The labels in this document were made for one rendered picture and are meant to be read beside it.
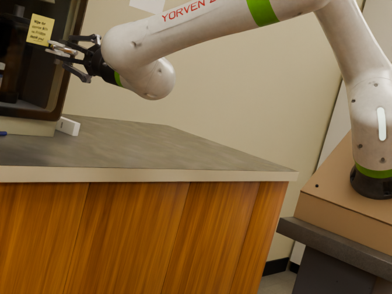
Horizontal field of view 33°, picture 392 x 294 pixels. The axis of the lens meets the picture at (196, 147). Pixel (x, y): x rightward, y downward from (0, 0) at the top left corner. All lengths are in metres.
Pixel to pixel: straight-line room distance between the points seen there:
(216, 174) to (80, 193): 0.57
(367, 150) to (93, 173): 0.68
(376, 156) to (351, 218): 0.18
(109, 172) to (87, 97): 0.94
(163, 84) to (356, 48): 0.47
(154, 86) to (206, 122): 1.78
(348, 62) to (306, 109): 2.57
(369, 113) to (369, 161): 0.13
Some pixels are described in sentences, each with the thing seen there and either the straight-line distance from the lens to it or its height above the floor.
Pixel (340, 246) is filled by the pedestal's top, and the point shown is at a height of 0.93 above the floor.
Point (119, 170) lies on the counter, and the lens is 1.75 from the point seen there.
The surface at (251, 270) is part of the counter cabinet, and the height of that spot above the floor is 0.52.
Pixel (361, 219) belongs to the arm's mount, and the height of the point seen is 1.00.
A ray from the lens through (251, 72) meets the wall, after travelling 3.53.
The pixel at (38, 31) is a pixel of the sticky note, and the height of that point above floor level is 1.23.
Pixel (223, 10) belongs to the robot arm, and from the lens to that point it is 1.37.
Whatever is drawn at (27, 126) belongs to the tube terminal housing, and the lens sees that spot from 1.90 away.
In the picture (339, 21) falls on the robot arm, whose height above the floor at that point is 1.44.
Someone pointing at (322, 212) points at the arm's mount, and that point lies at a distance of 1.69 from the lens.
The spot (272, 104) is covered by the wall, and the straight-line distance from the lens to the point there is 3.81.
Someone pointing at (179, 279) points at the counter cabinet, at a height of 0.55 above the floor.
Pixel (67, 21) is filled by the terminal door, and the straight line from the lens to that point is 1.89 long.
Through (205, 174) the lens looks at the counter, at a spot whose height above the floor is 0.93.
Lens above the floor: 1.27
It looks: 8 degrees down
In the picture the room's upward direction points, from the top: 15 degrees clockwise
